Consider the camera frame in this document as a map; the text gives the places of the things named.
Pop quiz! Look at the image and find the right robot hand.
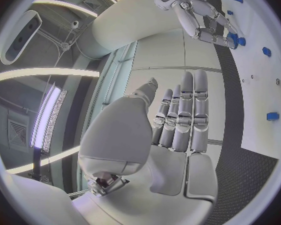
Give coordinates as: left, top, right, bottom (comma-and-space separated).
171, 0, 240, 50

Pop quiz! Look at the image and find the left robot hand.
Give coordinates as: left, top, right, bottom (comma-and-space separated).
71, 69, 220, 225

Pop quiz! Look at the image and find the blue gear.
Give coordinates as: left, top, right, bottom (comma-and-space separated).
226, 31, 247, 50

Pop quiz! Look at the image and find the white task board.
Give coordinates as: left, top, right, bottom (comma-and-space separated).
218, 0, 281, 160

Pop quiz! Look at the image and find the glowing light bar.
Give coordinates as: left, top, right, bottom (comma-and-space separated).
29, 81, 69, 153

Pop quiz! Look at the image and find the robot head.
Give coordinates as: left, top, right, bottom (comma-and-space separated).
0, 9, 43, 66

